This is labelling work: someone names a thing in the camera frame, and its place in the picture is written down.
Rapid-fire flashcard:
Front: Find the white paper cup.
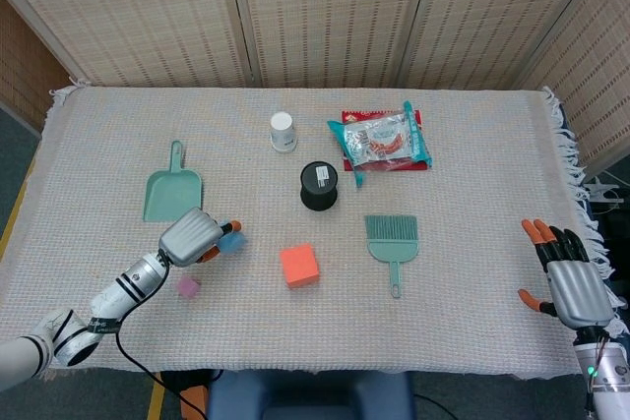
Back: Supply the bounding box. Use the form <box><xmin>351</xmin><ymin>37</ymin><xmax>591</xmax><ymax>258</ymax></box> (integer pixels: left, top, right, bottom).
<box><xmin>269</xmin><ymin>111</ymin><xmax>299</xmax><ymax>153</ymax></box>

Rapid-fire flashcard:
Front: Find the blue foam cube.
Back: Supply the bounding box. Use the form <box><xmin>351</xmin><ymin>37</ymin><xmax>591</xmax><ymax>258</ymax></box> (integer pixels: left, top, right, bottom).
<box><xmin>217</xmin><ymin>229</ymin><xmax>249</xmax><ymax>257</ymax></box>

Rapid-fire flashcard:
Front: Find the teal clear snack bag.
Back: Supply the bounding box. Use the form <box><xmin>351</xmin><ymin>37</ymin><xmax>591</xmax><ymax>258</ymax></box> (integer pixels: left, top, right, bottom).
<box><xmin>327</xmin><ymin>100</ymin><xmax>434</xmax><ymax>189</ymax></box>

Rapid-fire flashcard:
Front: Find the red flat packet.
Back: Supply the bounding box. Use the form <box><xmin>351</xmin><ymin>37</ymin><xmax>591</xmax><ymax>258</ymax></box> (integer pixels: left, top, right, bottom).
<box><xmin>341</xmin><ymin>108</ymin><xmax>428</xmax><ymax>173</ymax></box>

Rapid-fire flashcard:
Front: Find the green plastic hand brush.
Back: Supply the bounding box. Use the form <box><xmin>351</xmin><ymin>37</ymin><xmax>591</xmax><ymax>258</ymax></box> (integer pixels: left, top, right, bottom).
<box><xmin>364</xmin><ymin>214</ymin><xmax>420</xmax><ymax>299</ymax></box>

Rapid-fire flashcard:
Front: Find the green plastic dustpan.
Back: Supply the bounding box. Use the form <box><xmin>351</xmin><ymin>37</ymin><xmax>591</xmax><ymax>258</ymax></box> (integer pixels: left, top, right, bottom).
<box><xmin>142</xmin><ymin>140</ymin><xmax>205</xmax><ymax>223</ymax></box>

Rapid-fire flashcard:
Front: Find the white plastic bracket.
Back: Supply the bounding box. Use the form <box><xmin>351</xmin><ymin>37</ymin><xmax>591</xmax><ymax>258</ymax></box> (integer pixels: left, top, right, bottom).
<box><xmin>583</xmin><ymin>176</ymin><xmax>622</xmax><ymax>210</ymax></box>

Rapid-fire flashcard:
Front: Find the woven folding screen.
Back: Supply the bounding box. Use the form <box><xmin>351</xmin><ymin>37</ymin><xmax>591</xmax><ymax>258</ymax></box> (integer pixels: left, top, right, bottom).
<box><xmin>0</xmin><ymin>0</ymin><xmax>630</xmax><ymax>168</ymax></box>

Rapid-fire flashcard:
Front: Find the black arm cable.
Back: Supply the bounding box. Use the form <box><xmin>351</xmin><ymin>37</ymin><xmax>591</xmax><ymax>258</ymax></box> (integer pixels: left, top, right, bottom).
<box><xmin>113</xmin><ymin>252</ymin><xmax>209</xmax><ymax>420</ymax></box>

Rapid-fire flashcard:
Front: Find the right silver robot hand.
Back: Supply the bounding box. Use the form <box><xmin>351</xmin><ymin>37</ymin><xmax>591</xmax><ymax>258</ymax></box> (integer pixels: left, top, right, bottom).
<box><xmin>517</xmin><ymin>218</ymin><xmax>617</xmax><ymax>330</ymax></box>

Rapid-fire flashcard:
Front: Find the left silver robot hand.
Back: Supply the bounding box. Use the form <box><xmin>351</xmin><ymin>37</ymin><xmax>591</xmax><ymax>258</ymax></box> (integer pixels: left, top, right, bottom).
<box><xmin>157</xmin><ymin>207</ymin><xmax>243</xmax><ymax>267</ymax></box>

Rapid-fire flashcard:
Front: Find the orange foam block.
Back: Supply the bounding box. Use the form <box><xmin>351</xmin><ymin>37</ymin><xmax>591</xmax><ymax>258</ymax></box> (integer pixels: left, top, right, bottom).
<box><xmin>280</xmin><ymin>243</ymin><xmax>321</xmax><ymax>291</ymax></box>

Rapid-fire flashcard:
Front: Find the pink foam cube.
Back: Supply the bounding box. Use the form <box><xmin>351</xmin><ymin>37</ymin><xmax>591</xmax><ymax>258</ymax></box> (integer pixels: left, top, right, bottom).
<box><xmin>177</xmin><ymin>275</ymin><xmax>203</xmax><ymax>299</ymax></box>

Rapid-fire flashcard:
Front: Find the beige woven tablecloth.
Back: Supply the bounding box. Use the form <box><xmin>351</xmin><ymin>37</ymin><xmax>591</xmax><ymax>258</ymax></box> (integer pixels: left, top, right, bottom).
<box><xmin>0</xmin><ymin>85</ymin><xmax>630</xmax><ymax>383</ymax></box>

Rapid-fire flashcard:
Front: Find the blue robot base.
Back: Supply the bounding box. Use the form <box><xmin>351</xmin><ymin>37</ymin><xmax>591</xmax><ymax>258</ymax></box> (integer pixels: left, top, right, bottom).
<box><xmin>205</xmin><ymin>369</ymin><xmax>415</xmax><ymax>420</ymax></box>

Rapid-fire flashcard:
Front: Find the black mesh pen holder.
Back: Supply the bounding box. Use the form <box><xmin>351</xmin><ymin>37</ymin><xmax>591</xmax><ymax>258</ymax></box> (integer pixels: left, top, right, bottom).
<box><xmin>299</xmin><ymin>160</ymin><xmax>340</xmax><ymax>212</ymax></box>

